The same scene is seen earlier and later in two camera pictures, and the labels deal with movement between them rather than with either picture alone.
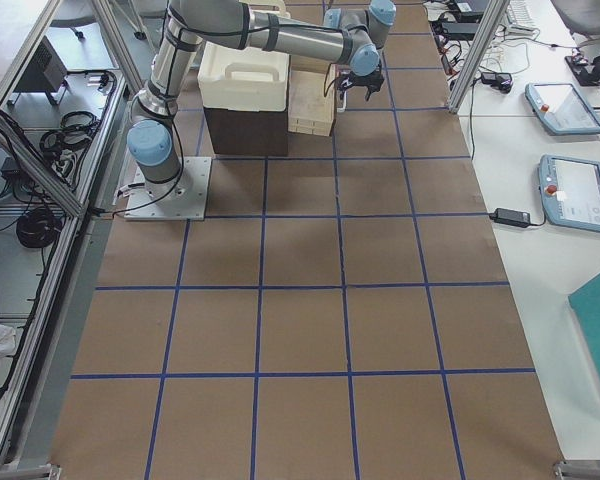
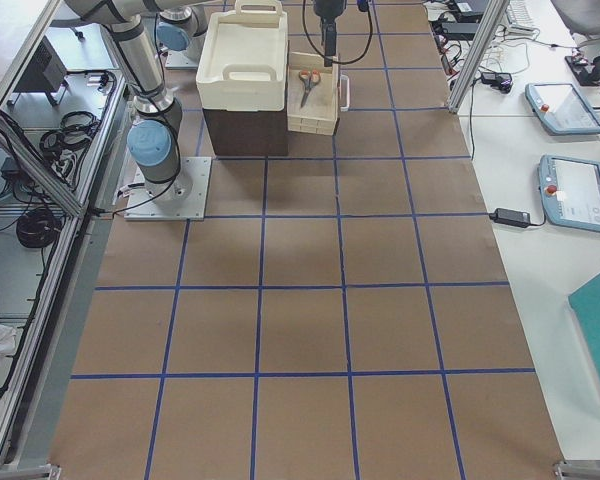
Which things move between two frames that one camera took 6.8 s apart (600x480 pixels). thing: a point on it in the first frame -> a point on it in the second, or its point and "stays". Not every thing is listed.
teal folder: [596, 306] stays
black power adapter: [512, 217] stays
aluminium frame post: [479, 52] stays
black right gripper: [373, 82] -> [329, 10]
